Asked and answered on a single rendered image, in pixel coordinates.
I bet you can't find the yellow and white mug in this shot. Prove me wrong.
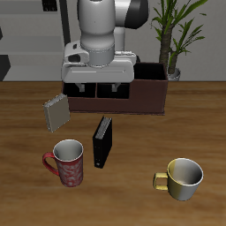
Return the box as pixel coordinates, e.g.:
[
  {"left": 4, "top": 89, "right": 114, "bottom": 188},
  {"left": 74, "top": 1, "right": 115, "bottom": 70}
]
[{"left": 152, "top": 157, "right": 205, "bottom": 202}]

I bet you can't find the dark brown desk caddy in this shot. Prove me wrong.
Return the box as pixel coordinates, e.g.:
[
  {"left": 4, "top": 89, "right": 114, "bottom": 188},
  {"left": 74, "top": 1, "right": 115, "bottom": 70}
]
[{"left": 61, "top": 62, "right": 169, "bottom": 116}]

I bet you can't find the red patterned mug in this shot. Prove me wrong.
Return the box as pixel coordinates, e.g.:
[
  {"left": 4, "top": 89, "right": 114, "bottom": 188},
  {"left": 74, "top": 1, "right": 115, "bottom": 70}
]
[{"left": 41, "top": 139, "right": 85, "bottom": 188}]

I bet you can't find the green pot plant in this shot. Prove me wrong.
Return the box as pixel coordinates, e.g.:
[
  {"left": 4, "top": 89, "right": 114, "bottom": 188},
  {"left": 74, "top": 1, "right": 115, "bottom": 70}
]
[{"left": 150, "top": 0, "right": 209, "bottom": 82}]

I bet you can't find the grey book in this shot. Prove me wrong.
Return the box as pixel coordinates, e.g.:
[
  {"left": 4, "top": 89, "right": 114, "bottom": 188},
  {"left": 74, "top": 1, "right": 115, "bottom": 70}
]
[{"left": 42, "top": 93, "right": 72, "bottom": 133}]

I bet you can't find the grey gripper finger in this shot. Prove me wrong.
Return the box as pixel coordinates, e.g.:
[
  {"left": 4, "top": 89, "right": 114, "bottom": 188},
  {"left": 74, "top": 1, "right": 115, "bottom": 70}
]
[
  {"left": 110, "top": 82, "right": 121, "bottom": 93},
  {"left": 75, "top": 82, "right": 87, "bottom": 92}
]

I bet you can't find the grey shelf unit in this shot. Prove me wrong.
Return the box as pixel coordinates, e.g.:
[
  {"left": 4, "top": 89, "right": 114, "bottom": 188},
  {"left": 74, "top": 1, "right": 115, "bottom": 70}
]
[{"left": 0, "top": 0, "right": 72, "bottom": 82}]

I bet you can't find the black book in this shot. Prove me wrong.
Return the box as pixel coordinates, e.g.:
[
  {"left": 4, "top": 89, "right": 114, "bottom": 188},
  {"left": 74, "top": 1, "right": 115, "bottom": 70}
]
[{"left": 92, "top": 115, "right": 113, "bottom": 170}]

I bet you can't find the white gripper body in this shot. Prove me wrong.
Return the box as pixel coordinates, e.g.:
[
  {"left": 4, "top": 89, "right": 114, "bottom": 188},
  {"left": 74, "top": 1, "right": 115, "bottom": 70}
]
[{"left": 60, "top": 50, "right": 138, "bottom": 85}]

